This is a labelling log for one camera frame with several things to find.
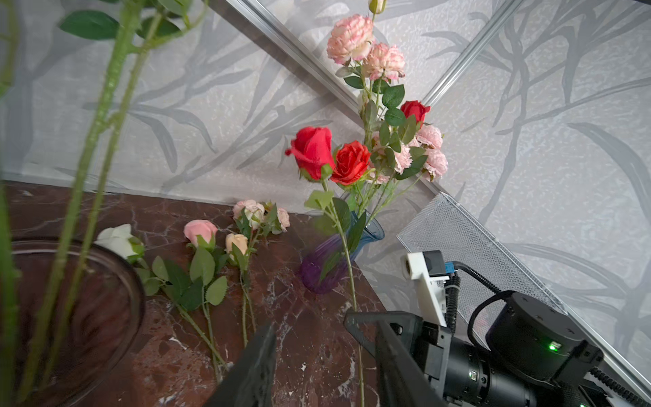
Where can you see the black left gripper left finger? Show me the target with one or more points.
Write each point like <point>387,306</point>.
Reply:
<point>251,380</point>

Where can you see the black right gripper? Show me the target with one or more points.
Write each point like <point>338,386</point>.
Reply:
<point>427,344</point>

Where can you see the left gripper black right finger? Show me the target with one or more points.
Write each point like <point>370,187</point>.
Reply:
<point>400,381</point>

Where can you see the purple ribbed glass vase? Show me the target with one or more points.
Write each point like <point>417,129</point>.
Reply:
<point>323,268</point>

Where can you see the peach rosebud stem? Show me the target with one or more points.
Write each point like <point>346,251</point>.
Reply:
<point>237,248</point>

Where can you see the white rose stem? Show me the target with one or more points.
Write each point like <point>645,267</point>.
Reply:
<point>165,276</point>

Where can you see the dark glass cup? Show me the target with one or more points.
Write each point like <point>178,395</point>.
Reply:
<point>85,344</point>

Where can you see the pink rosebud stem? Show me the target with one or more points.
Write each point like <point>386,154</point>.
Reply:
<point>201,235</point>

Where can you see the small pink bud spray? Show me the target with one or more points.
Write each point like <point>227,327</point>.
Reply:
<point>256,219</point>

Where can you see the pink rose stem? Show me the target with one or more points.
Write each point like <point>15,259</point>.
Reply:
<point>388,165</point>
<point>430,139</point>
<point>373,68</point>

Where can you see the green stem small red rose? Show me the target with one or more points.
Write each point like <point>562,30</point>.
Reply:
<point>313,152</point>

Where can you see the dark red rose stem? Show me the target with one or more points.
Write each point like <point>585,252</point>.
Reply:
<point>415,109</point>

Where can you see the white blue flower stem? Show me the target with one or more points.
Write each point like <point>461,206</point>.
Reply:
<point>161,22</point>

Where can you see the orange rose stem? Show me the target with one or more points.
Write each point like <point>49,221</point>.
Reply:
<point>127,26</point>

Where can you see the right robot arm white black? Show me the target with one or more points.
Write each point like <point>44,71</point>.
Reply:
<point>533,356</point>

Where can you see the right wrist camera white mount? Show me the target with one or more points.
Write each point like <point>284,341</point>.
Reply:
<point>429,272</point>

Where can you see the white wire mesh basket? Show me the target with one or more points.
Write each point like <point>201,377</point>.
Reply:
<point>447,226</point>

